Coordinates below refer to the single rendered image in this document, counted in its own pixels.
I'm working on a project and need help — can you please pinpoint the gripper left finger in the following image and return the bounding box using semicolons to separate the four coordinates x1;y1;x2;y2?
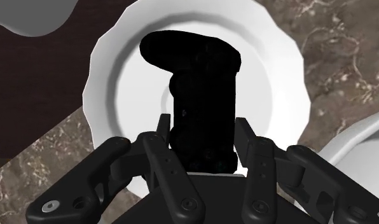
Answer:
25;113;207;224

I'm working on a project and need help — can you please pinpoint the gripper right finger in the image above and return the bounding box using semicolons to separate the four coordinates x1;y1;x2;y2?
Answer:
234;117;379;224

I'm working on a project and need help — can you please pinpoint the black game controller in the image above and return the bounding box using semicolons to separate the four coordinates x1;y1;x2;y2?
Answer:
139;30;242;174

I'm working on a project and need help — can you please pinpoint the white round plate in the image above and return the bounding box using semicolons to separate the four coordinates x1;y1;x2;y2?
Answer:
82;0;312;199

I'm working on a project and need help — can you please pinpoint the white bowl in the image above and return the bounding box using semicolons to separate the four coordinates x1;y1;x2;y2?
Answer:
293;109;379;215

